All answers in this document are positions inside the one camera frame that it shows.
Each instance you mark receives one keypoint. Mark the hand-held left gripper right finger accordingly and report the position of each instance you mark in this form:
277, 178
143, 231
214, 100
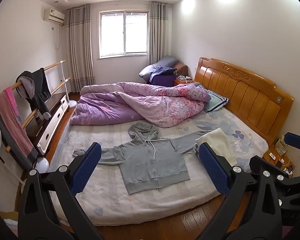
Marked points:
213, 170

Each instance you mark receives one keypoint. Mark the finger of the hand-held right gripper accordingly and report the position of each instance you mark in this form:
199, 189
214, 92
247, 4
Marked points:
297, 142
293, 190

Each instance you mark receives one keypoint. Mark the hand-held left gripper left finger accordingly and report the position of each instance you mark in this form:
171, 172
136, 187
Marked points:
86, 167

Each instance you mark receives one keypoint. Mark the grey zip hoodie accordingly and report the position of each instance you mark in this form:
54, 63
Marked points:
152, 165

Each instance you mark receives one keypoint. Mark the cluttered wooden nightstand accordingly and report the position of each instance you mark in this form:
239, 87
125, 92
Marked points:
277, 155

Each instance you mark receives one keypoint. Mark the cream folded cloth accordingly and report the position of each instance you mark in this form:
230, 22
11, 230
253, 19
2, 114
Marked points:
220, 137

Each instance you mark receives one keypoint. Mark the pale floral bed sheet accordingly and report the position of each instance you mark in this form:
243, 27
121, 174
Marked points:
95, 205

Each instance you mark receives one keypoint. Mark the white drawer cabinet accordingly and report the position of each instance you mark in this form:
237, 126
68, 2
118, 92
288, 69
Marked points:
52, 125

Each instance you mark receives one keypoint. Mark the purple floral duvet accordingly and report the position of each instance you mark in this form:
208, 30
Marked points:
110, 105

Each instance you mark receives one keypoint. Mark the blue striped pillow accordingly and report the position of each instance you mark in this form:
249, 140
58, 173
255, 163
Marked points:
216, 101

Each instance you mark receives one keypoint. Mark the wooden bed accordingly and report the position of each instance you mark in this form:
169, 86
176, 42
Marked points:
245, 97

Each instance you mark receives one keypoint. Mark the grey red striped towel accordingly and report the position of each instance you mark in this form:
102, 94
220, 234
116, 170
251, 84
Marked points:
17, 140

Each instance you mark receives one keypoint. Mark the dark grey jacket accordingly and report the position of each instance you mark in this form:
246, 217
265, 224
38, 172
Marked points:
37, 90

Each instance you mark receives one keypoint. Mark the cardboard box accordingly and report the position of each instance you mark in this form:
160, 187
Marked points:
8, 217

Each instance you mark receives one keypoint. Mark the pink towel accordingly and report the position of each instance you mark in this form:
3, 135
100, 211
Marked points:
12, 102

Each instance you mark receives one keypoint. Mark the purple cloth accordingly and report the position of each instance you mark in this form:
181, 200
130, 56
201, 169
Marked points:
162, 78

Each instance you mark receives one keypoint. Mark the brown armchair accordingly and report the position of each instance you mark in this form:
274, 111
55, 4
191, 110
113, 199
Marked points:
182, 68

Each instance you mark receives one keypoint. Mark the chair with bedding pile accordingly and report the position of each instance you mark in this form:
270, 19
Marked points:
150, 70

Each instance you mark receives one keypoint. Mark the grey striped curtain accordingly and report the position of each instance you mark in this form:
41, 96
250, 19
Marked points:
78, 50
160, 35

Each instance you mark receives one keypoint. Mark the window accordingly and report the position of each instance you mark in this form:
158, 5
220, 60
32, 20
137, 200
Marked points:
123, 33

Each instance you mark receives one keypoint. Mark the white air conditioner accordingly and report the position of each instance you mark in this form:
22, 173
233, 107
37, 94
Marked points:
53, 16

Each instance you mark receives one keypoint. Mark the wooden rail clothes rack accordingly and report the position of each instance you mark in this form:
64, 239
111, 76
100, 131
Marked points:
55, 64

